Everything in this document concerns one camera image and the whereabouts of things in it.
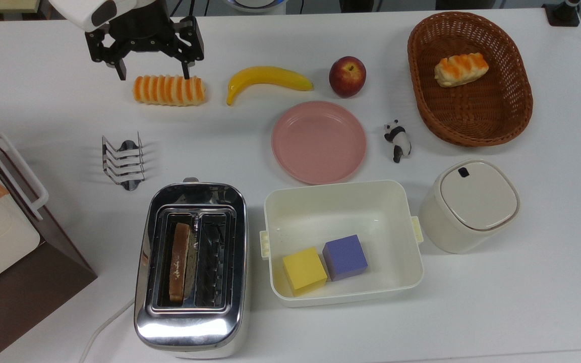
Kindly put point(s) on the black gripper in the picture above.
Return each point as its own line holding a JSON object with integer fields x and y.
{"x": 139, "y": 25}

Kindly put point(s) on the brown toast bread slice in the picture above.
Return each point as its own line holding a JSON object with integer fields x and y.
{"x": 179, "y": 262}

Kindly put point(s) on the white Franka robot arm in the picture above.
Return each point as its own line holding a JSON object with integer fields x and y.
{"x": 76, "y": 12}

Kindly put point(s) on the white blue-ringed robot base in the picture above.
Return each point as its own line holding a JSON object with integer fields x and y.
{"x": 255, "y": 4}

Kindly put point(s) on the ridged orange bread roll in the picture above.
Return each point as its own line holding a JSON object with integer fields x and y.
{"x": 169, "y": 91}

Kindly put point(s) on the pink plate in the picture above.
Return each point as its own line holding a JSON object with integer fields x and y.
{"x": 318, "y": 143}

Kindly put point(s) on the small orange striped bread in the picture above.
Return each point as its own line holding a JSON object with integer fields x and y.
{"x": 461, "y": 69}

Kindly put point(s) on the yellow banana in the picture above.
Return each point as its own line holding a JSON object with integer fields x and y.
{"x": 265, "y": 76}

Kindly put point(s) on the metal toast rack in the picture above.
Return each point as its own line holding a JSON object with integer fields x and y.
{"x": 124, "y": 166}

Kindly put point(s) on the red apple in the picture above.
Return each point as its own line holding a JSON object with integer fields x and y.
{"x": 347, "y": 78}

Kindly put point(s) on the white plastic container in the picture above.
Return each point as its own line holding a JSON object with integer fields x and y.
{"x": 341, "y": 212}

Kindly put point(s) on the panda figurine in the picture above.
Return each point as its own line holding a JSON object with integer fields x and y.
{"x": 399, "y": 140}

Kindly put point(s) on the yellow cube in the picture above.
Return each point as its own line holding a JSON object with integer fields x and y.
{"x": 304, "y": 272}

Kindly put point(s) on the brown and cream cabinet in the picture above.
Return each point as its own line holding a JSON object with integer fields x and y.
{"x": 23, "y": 302}

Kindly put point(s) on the silver toaster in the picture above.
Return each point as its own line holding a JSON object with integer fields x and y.
{"x": 189, "y": 327}

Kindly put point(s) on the purple cube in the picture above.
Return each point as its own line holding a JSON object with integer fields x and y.
{"x": 345, "y": 258}

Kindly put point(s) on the brown wicker basket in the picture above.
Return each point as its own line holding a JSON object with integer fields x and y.
{"x": 487, "y": 116}

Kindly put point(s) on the cream lidded trash can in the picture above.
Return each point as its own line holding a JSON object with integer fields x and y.
{"x": 474, "y": 201}

